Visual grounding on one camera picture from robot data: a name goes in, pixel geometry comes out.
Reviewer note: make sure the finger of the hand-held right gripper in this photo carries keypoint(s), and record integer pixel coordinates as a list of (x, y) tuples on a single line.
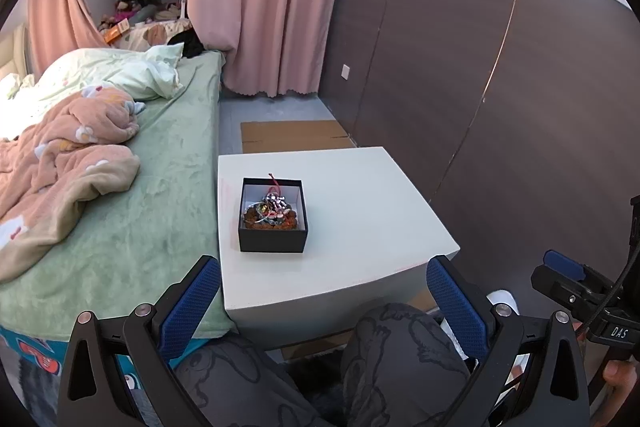
[(565, 264)]

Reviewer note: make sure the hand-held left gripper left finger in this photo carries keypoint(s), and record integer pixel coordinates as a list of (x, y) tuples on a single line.
[(192, 302)]

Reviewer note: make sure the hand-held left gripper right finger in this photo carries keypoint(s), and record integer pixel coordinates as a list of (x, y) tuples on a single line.
[(457, 307)]

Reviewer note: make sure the black jewelry box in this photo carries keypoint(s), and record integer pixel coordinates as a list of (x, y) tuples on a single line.
[(270, 242)]

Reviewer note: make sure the pile of silver jewelry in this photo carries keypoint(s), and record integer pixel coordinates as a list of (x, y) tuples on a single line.
[(267, 207)]

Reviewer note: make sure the person's right hand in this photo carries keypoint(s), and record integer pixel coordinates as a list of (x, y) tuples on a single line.
[(622, 373)]

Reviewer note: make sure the person's left leg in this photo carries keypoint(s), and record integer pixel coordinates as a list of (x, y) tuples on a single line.
[(235, 387)]

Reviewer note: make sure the bed with green cover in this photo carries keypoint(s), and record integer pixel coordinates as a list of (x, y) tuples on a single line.
[(175, 187)]

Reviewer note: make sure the white low table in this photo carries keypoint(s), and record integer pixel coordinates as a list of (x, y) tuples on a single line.
[(360, 227)]

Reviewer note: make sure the dark fuzzy rug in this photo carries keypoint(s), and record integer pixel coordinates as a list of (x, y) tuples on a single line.
[(325, 377)]

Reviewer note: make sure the blue printed bed sheet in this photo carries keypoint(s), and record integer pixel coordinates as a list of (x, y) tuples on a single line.
[(35, 352)]

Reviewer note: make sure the pink floral blanket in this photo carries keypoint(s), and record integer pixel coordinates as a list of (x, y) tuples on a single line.
[(65, 157)]

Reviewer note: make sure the flat cardboard sheet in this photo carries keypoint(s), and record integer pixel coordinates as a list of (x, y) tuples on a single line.
[(295, 136)]

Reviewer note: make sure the light green quilt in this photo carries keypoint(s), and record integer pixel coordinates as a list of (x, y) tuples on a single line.
[(100, 67)]

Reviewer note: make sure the black cloth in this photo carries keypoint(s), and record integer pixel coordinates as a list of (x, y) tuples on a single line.
[(190, 43)]

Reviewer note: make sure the white pillow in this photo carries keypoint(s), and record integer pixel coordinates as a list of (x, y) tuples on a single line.
[(15, 87)]

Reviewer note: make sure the orange packet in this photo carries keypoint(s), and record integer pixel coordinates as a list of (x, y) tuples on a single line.
[(116, 33)]

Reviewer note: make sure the pile of stuffed toys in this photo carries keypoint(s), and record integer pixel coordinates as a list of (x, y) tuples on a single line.
[(140, 14)]

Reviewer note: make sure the cream bed headboard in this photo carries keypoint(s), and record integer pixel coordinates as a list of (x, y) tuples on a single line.
[(12, 52)]

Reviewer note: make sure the narrow pink curtain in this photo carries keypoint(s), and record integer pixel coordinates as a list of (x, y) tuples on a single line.
[(60, 7)]

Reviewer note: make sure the white wall socket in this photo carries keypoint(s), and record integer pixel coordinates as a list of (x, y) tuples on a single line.
[(345, 71)]

